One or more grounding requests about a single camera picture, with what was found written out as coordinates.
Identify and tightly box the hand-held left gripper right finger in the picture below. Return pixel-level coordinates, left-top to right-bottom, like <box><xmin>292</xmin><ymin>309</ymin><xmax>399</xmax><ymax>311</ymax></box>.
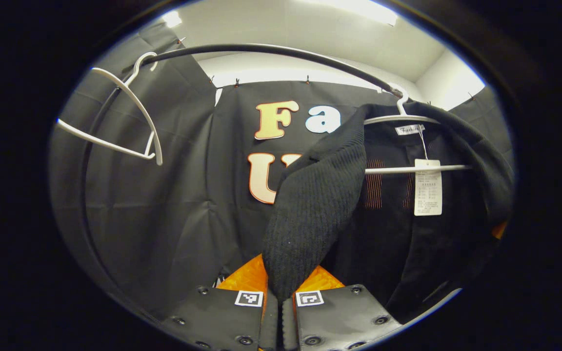
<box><xmin>281</xmin><ymin>266</ymin><xmax>403</xmax><ymax>351</ymax></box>

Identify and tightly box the black backdrop cloth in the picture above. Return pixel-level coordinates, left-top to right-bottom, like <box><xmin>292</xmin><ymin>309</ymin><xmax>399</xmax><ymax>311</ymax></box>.
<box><xmin>49</xmin><ymin>22</ymin><xmax>513</xmax><ymax>317</ymax></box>

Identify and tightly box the row of backdrop clips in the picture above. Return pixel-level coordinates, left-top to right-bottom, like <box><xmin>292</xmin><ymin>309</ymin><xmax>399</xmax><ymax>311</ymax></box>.
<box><xmin>176</xmin><ymin>37</ymin><xmax>477</xmax><ymax>100</ymax></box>

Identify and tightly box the white paper hang tag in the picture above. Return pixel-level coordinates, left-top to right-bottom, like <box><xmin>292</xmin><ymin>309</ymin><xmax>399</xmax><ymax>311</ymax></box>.
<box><xmin>414</xmin><ymin>159</ymin><xmax>443</xmax><ymax>216</ymax></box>

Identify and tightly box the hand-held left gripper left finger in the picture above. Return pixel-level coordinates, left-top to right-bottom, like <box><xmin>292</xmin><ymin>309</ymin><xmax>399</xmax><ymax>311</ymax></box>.
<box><xmin>161</xmin><ymin>253</ymin><xmax>279</xmax><ymax>351</ymax></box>

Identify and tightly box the black arched clothes rack rail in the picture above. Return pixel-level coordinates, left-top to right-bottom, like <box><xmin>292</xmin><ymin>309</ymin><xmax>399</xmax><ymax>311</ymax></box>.
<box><xmin>80</xmin><ymin>43</ymin><xmax>403</xmax><ymax>303</ymax></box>

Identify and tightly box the white clothes hanger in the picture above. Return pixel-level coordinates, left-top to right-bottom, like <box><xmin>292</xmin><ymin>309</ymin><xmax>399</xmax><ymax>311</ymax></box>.
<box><xmin>363</xmin><ymin>83</ymin><xmax>473</xmax><ymax>175</ymax></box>
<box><xmin>57</xmin><ymin>52</ymin><xmax>163</xmax><ymax>166</ymax></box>

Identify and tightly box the black knit jacket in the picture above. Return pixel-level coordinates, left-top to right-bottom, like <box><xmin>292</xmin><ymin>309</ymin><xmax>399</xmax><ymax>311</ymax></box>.
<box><xmin>261</xmin><ymin>101</ymin><xmax>515</xmax><ymax>325</ymax></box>

